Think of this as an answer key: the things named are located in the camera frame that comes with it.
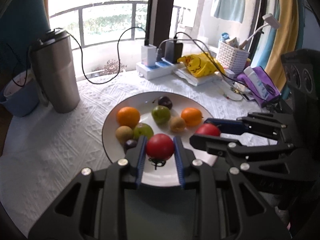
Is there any red tomato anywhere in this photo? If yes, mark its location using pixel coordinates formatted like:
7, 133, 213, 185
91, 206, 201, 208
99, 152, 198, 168
146, 133, 175, 160
195, 123, 221, 137

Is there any green apple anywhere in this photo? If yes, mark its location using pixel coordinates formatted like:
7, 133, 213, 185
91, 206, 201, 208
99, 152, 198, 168
133, 123, 154, 140
151, 105, 171, 125

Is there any small orange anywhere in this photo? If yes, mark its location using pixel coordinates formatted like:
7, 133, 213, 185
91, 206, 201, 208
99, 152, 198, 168
181, 107, 203, 127

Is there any purple cloth pouch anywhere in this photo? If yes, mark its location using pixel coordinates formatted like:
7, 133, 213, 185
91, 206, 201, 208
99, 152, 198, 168
237, 67, 280, 107

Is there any brown kiwi fruit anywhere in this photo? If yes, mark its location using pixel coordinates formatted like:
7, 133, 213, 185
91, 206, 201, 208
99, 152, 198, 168
115, 126, 133, 145

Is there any white lotion tube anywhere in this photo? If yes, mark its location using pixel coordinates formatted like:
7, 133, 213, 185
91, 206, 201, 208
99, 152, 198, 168
244, 67, 268, 100

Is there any large orange on plate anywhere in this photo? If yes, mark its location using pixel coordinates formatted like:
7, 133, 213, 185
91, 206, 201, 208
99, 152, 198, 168
116, 107, 140, 128

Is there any white round plate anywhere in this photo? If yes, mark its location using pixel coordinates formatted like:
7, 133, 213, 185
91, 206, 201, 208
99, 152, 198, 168
102, 92, 221, 187

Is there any green apple on plate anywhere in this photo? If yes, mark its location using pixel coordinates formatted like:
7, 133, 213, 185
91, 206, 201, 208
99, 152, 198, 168
151, 105, 171, 125

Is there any dark purple plum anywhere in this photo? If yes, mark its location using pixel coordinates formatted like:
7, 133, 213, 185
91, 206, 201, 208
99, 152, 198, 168
152, 96, 173, 109

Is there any white woven basket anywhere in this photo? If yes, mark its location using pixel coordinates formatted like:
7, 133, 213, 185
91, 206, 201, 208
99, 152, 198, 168
216, 41, 249, 75

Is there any white tissue pack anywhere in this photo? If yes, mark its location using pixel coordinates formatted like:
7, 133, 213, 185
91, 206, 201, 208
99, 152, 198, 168
173, 67, 222, 87

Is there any yellow duck plastic bag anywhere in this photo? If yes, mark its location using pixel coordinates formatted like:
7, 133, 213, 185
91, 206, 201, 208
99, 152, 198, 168
177, 53, 225, 78

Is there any white textured tablecloth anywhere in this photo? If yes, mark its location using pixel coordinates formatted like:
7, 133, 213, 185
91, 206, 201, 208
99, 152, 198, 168
0, 69, 278, 237

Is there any white power strip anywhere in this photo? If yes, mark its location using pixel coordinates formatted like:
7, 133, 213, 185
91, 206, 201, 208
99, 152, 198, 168
136, 58, 184, 80

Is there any white desk lamp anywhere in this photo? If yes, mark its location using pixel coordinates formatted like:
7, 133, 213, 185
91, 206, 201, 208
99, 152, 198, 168
239, 13, 280, 49

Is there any black charger adapter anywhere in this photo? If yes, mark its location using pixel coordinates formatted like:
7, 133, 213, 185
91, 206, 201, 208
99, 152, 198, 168
164, 41, 183, 64

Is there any white charger adapter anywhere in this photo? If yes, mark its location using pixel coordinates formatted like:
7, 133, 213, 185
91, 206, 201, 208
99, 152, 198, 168
141, 45, 157, 67

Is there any yellow curtain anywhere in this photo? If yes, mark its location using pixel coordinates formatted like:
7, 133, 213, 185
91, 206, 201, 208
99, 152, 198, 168
265, 0, 299, 90

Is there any blue bowl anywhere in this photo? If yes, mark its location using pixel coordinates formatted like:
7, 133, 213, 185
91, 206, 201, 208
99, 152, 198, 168
1, 70, 39, 117

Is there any light blue hanging towel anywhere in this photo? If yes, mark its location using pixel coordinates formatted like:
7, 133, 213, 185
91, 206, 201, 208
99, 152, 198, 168
210, 0, 246, 23

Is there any stainless steel tumbler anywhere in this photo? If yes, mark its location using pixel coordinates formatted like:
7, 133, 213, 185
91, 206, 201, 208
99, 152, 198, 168
28, 28, 80, 113

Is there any balcony metal railing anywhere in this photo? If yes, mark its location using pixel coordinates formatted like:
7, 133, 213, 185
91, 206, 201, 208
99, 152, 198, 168
49, 0, 190, 49

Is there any black cable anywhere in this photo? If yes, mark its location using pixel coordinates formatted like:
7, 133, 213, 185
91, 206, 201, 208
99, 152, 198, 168
67, 26, 151, 85

